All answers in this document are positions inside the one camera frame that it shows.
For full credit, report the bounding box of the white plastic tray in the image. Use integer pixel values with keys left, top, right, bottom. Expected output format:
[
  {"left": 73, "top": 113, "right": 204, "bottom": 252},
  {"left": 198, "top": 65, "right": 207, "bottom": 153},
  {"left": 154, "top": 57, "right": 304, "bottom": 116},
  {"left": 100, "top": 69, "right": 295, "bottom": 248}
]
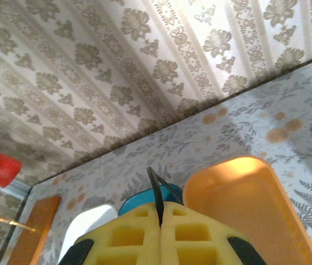
[{"left": 64, "top": 203, "right": 118, "bottom": 250}]

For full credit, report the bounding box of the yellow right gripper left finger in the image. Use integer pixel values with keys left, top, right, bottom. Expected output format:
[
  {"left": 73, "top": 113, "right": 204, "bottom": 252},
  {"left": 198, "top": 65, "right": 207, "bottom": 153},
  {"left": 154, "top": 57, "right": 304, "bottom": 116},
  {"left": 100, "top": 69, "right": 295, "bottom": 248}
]
[{"left": 58, "top": 203, "right": 162, "bottom": 265}]

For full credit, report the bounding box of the orange plastic tray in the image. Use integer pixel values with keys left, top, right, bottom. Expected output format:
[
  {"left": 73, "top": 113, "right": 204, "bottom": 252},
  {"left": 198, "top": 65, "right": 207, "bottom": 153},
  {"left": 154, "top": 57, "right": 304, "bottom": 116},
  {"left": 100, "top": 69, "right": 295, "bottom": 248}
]
[{"left": 182, "top": 155, "right": 312, "bottom": 265}]

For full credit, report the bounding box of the black cable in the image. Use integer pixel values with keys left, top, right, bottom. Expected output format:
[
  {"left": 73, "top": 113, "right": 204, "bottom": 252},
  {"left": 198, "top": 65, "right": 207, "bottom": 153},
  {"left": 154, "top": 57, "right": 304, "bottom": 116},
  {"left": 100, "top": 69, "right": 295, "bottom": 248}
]
[{"left": 146, "top": 166, "right": 184, "bottom": 230}]

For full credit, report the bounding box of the floral patterned tablecloth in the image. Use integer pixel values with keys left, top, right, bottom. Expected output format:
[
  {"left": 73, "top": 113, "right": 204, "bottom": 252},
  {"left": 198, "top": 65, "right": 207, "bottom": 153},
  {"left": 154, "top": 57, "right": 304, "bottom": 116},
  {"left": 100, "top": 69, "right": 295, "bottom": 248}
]
[{"left": 0, "top": 52, "right": 312, "bottom": 265}]

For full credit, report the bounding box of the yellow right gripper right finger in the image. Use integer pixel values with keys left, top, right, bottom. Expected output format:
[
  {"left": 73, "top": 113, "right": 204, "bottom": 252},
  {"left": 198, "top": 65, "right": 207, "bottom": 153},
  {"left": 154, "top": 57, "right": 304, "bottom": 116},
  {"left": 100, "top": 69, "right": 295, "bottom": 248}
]
[{"left": 160, "top": 201, "right": 267, "bottom": 265}]

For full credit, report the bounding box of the teal plastic tray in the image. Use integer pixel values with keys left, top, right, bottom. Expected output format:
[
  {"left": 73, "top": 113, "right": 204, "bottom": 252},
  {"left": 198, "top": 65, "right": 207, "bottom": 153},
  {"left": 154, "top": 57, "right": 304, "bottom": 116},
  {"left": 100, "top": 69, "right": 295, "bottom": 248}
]
[{"left": 117, "top": 183, "right": 184, "bottom": 218}]

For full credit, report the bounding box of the aluminium extrusion frame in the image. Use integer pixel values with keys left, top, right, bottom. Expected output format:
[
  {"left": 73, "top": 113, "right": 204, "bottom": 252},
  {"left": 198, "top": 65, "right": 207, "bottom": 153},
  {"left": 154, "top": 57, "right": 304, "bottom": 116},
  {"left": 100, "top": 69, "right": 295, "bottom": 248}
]
[{"left": 0, "top": 175, "right": 34, "bottom": 201}]

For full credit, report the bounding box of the orange wooden board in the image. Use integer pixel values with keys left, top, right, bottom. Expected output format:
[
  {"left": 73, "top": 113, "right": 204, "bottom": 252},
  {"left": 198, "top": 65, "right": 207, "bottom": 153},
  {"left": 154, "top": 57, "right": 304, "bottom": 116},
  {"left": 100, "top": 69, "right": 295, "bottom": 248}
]
[{"left": 6, "top": 194, "right": 62, "bottom": 265}]

